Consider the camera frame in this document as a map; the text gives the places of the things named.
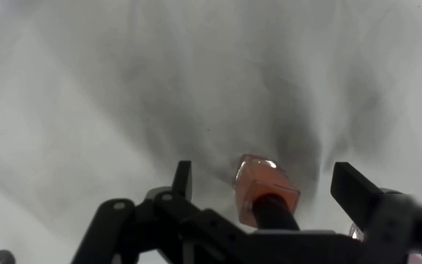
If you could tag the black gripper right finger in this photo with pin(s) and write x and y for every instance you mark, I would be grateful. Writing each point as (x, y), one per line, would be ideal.
(391, 220)

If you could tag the white tablecloth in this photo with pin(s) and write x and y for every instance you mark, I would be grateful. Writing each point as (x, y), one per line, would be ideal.
(102, 98)

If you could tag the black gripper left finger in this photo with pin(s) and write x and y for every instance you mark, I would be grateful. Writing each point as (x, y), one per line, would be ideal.
(167, 221)

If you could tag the orange nail polish bottle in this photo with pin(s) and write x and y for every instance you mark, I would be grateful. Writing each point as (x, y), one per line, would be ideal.
(259, 177)

